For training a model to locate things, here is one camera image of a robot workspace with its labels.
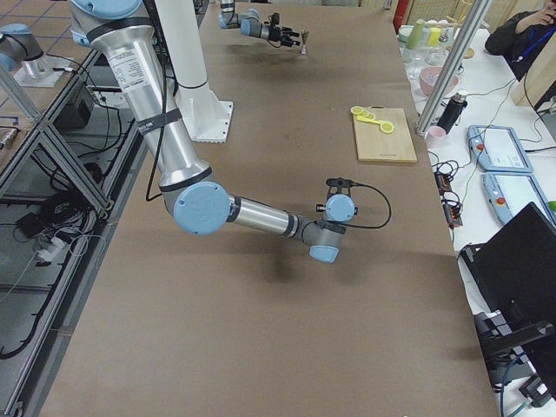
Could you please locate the pink cup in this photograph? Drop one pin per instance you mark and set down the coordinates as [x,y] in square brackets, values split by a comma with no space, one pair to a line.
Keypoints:
[435,136]

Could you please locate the orange black power strip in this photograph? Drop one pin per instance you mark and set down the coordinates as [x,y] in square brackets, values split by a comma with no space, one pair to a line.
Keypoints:
[450,201]

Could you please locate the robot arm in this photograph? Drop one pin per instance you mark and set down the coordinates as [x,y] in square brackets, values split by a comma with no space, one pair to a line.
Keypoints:
[250,24]
[123,32]

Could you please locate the black monitor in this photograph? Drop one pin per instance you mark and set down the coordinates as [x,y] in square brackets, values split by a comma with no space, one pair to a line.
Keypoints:
[515,274]

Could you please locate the bamboo cutting board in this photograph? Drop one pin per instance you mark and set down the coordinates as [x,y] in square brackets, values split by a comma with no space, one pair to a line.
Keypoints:
[374,146]

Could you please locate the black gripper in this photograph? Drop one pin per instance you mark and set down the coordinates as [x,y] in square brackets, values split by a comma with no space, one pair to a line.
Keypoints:
[274,33]

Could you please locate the yellow cup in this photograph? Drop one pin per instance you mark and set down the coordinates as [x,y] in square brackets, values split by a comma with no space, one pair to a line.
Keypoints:
[434,37]

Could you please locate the green cup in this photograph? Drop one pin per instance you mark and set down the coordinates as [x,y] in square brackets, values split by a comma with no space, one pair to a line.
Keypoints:
[416,34]

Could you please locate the pink bowl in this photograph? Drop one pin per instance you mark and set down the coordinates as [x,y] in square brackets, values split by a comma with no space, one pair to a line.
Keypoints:
[428,78]

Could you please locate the black box under frame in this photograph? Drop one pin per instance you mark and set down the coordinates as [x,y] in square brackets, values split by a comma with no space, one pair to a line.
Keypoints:
[77,111]

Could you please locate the seated person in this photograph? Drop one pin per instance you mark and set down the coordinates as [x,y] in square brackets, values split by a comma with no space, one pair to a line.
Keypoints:
[521,38]

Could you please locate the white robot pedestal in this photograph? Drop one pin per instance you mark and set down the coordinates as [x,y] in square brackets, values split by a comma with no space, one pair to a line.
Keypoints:
[206,117]

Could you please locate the lower teach pendant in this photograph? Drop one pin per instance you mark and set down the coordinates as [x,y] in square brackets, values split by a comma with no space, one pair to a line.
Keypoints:
[509,192]

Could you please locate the black water bottle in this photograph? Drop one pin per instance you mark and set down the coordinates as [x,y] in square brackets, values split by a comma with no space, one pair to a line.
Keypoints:
[453,110]

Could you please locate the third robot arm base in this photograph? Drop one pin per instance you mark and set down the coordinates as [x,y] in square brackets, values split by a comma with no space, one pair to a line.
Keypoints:
[22,55]

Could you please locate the aluminium frame post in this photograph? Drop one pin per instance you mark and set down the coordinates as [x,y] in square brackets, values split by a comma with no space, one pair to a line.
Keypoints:
[462,41]

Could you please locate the teach pendant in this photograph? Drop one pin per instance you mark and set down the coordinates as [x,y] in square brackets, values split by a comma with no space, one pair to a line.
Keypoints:
[498,148]
[509,192]

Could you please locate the upper teach pendant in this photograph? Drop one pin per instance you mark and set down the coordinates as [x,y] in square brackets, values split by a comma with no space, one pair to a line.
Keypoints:
[498,148]

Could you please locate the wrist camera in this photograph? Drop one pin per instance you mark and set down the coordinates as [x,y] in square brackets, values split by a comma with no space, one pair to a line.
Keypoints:
[339,186]

